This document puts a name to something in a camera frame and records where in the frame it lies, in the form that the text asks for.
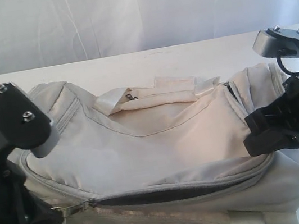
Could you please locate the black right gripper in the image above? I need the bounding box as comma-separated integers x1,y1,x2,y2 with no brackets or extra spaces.
244,77,299,157

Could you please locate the beige duffel bag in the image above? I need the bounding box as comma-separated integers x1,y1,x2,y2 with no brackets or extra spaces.
10,63,299,224

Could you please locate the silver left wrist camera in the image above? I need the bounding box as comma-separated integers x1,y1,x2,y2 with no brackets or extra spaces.
0,83,60,158

